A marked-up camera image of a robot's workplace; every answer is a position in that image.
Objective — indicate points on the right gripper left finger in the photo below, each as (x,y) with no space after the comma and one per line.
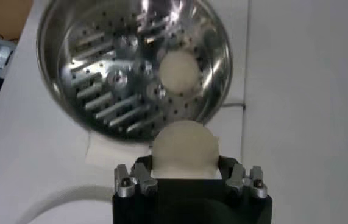
(125,182)

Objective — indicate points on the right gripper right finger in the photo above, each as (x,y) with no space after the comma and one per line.
(257,184)

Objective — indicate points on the white steamed baozi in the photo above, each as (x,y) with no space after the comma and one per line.
(186,146)
(178,72)

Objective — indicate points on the perforated steel steamer basket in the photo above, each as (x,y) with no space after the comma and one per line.
(100,76)

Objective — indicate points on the large white round plate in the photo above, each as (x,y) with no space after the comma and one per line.
(70,213)

